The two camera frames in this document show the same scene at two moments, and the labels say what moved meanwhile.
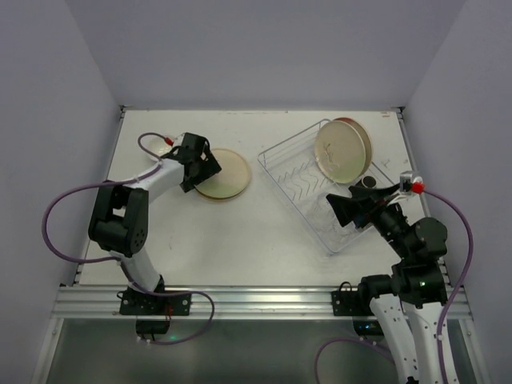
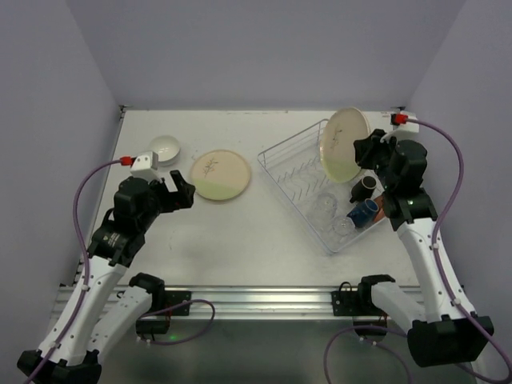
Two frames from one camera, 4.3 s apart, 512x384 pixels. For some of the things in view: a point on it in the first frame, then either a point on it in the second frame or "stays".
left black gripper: [202, 171] -> [172, 194]
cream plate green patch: [229, 182] stays
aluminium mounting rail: [214, 303] stays
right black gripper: [361, 211] -> [370, 148]
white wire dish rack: [294, 168] stays
